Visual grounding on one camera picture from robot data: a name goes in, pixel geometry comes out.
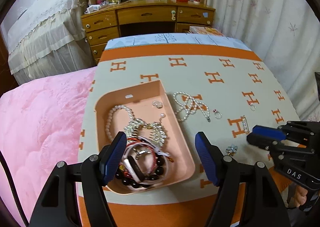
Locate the white curtain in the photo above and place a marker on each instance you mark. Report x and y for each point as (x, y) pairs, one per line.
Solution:
(285, 35)

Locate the blue flower brooch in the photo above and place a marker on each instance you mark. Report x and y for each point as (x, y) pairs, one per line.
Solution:
(231, 150)

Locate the orange H pattern blanket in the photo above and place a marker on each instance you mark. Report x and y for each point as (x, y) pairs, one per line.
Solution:
(233, 81)

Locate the peach plastic jewelry box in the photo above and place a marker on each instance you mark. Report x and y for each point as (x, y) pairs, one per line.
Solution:
(115, 109)

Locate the blue patterned bed sheet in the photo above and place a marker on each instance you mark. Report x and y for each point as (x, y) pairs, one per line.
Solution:
(175, 38)

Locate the wooden desk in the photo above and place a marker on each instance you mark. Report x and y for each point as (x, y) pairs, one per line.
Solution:
(139, 17)

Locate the pink quilt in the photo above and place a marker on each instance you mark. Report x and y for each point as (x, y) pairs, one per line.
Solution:
(40, 125)

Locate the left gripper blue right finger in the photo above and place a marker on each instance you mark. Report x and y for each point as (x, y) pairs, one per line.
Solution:
(209, 156)

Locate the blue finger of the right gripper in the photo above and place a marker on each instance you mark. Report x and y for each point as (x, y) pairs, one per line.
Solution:
(260, 141)
(268, 132)

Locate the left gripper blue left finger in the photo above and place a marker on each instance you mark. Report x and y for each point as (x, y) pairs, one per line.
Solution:
(112, 155)

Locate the rhinestone leaf hair comb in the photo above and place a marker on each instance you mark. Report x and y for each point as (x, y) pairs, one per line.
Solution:
(158, 134)

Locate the round pearl brooch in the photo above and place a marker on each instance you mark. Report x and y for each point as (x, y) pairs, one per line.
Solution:
(157, 104)

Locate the lace covered furniture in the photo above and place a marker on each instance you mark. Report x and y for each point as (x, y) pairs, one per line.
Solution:
(48, 39)

